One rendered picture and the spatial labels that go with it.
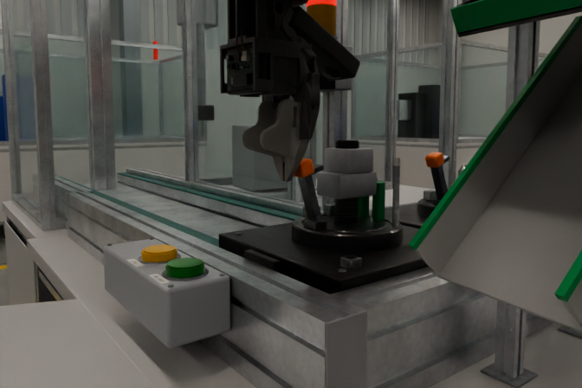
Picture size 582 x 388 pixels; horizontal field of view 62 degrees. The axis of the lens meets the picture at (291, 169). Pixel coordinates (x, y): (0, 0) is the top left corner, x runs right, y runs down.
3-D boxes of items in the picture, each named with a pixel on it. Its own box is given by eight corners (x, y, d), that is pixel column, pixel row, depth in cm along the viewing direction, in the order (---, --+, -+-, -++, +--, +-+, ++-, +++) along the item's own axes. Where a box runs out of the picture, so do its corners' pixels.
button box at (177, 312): (168, 351, 46) (166, 287, 45) (104, 290, 63) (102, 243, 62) (232, 332, 50) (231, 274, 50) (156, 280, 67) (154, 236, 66)
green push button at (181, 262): (175, 290, 48) (175, 270, 47) (159, 280, 51) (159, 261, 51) (211, 282, 50) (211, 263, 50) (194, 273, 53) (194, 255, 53)
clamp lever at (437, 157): (445, 203, 72) (435, 157, 70) (434, 202, 74) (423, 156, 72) (458, 192, 74) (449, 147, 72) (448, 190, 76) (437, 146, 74)
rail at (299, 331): (326, 443, 39) (327, 313, 38) (67, 236, 110) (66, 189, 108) (374, 418, 42) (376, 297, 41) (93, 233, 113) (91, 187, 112)
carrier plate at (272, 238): (340, 300, 45) (340, 278, 45) (218, 248, 64) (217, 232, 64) (483, 258, 60) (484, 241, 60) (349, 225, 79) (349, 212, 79)
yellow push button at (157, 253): (149, 273, 53) (148, 255, 53) (137, 264, 56) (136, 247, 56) (183, 266, 56) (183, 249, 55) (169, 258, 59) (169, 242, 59)
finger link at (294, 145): (251, 184, 53) (250, 98, 52) (294, 180, 56) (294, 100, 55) (267, 187, 50) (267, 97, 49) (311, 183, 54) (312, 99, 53)
